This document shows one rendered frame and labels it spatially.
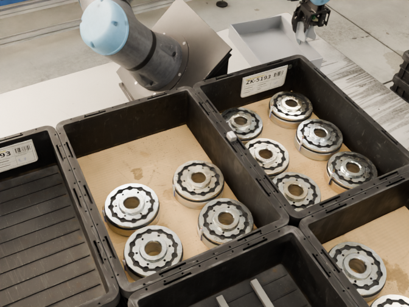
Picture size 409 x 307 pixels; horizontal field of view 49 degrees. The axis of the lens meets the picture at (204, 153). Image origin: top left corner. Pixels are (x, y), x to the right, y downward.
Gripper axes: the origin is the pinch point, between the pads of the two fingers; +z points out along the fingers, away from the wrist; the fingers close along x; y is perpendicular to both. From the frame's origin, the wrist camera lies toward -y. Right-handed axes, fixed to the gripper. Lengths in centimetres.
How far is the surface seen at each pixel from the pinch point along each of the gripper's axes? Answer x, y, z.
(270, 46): -8.8, -3.2, 3.0
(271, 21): -3.6, -13.1, 0.1
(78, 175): -80, 51, -20
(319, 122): -26, 48, -13
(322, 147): -30, 55, -13
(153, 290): -74, 77, -20
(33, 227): -90, 52, -9
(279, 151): -39, 53, -13
